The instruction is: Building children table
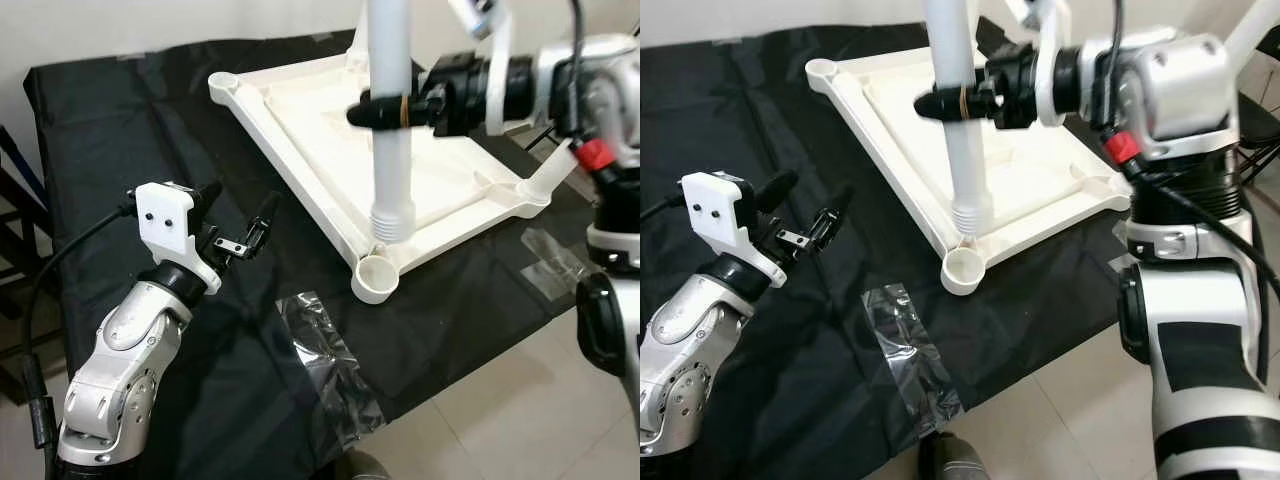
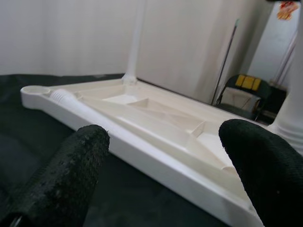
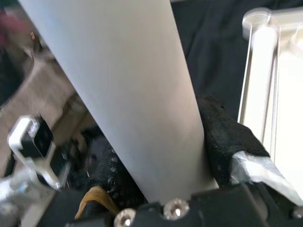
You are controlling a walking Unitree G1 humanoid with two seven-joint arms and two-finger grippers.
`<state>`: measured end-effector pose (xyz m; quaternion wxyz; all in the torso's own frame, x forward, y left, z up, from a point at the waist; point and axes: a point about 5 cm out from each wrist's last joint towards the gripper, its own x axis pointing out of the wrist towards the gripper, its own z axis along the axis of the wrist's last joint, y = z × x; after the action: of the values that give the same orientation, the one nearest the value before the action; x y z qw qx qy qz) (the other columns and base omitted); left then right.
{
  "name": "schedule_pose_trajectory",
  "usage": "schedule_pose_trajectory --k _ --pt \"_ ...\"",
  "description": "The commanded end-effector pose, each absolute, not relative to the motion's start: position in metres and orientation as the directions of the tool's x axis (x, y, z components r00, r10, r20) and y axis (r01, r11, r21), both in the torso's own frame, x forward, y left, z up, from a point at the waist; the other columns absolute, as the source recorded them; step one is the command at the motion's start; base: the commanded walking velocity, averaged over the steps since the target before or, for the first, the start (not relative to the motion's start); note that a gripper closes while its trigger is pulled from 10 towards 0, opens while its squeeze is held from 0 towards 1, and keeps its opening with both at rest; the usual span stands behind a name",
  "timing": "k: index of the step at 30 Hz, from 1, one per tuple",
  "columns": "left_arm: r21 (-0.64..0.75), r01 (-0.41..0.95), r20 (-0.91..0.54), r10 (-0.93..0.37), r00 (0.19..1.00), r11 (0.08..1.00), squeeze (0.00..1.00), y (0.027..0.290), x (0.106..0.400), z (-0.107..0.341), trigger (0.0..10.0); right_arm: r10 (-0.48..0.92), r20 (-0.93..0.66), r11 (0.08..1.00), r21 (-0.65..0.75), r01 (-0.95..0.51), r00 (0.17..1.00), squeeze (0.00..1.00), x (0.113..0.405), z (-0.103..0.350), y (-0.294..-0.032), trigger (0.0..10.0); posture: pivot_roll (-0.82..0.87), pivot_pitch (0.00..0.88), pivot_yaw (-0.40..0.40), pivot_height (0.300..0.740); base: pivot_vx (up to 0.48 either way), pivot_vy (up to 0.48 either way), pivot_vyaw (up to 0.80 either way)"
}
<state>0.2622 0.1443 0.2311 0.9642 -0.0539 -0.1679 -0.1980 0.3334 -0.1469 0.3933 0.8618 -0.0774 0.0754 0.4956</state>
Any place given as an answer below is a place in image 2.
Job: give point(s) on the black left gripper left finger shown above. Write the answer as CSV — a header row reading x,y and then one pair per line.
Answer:
x,y
59,177

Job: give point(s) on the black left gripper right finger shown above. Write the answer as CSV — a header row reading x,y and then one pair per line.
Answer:
x,y
272,177

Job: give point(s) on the white plastic table leg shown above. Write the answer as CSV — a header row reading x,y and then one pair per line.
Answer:
x,y
293,94
135,47
78,108

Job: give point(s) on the black folding chair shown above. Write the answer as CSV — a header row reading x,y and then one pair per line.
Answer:
x,y
246,101

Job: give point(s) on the white plastic table top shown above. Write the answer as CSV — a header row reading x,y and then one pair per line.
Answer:
x,y
154,123

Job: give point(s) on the thin dark pole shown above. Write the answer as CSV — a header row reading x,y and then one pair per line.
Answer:
x,y
225,61

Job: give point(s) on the red orange cartoon sticker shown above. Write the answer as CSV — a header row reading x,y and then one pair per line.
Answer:
x,y
287,10

